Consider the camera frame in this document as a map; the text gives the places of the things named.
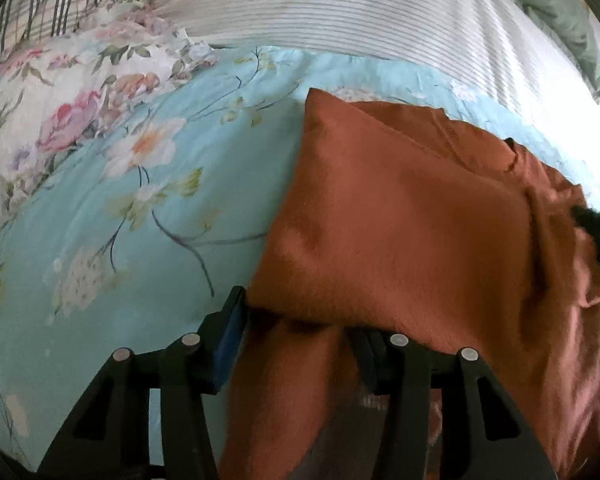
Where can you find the light blue floral bed sheet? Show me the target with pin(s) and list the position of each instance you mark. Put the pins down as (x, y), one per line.
(130, 240)

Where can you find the white striped pillow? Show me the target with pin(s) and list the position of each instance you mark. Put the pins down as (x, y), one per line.
(330, 10)

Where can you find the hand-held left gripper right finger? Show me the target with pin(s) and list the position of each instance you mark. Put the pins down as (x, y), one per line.
(376, 362)

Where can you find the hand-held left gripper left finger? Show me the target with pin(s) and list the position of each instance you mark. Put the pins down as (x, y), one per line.
(228, 342)

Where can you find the white floral pillowcase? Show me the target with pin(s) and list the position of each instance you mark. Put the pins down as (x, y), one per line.
(55, 110)

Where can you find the plaid checked blanket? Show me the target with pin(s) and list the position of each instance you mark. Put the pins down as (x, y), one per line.
(30, 10)

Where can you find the rust orange knit sweater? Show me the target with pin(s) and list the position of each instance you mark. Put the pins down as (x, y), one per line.
(405, 220)

